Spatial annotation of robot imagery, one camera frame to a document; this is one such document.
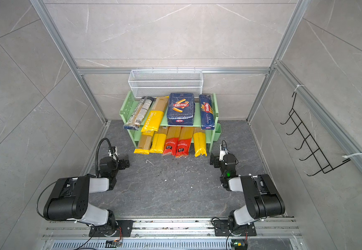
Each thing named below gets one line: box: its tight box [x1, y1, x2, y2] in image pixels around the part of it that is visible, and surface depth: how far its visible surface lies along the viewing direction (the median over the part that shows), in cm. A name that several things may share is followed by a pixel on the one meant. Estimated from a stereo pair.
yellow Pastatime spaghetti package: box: [140, 96, 170, 133], surface depth 85 cm
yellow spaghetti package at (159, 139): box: [149, 126, 170, 154], surface depth 91 cm
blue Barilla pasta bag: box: [166, 92, 196, 126], surface depth 82 cm
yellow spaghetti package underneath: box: [133, 130, 155, 155], surface depth 90 cm
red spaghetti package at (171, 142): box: [162, 126, 182, 157], surface depth 90 cm
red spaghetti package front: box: [175, 126, 195, 158], surface depth 92 cm
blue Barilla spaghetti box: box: [199, 94, 215, 130], surface depth 83 cm
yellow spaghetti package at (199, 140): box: [192, 127, 208, 158], surface depth 90 cm
